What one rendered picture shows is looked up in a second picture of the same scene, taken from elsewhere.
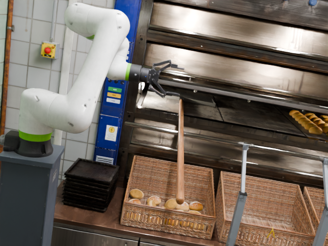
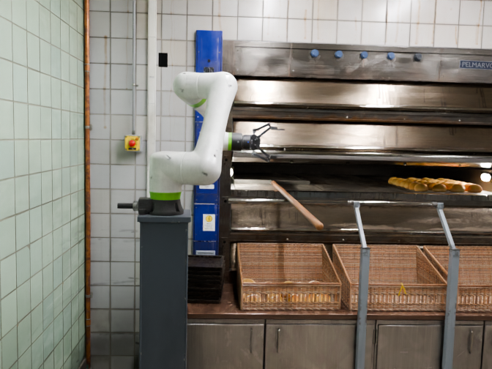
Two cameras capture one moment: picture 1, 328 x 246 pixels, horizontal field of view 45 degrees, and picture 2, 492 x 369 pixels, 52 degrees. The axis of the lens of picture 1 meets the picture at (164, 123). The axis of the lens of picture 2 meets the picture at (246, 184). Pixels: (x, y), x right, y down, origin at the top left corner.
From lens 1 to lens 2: 70 cm
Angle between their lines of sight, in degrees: 10
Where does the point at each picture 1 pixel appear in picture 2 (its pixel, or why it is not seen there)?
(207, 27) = (292, 95)
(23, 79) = (106, 180)
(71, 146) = not seen: hidden behind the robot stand
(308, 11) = (388, 65)
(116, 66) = not seen: hidden behind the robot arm
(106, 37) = (220, 95)
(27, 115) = (159, 175)
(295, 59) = (386, 113)
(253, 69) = (345, 131)
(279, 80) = (374, 138)
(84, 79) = (208, 133)
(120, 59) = not seen: hidden behind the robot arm
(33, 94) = (163, 154)
